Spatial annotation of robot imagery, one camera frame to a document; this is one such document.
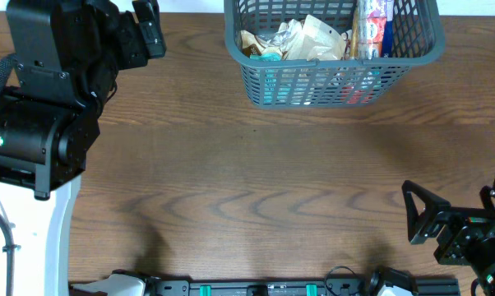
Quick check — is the teal wet wipes pack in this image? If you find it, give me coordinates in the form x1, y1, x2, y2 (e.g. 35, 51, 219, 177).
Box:
249, 53, 282, 62

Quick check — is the beige brown nut bag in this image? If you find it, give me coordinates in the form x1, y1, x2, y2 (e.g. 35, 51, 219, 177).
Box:
283, 15, 346, 61

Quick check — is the grey plastic basket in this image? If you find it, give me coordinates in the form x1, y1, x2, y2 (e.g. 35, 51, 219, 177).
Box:
224, 0, 445, 109

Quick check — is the orange capped snack tube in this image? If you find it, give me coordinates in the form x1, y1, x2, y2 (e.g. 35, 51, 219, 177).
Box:
340, 7, 377, 104

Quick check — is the tissue pack multipack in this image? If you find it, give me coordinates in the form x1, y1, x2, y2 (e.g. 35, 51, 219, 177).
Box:
357, 0, 394, 60

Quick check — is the beige nut snack bag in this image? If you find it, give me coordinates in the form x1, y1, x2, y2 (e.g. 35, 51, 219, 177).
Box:
241, 30, 265, 58

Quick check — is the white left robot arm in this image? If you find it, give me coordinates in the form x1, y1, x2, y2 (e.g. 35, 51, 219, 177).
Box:
0, 0, 166, 295

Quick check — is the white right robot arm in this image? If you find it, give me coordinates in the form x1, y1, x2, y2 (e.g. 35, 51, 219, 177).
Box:
401, 179, 495, 295

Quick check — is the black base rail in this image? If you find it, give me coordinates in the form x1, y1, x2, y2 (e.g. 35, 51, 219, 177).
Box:
69, 266, 460, 296

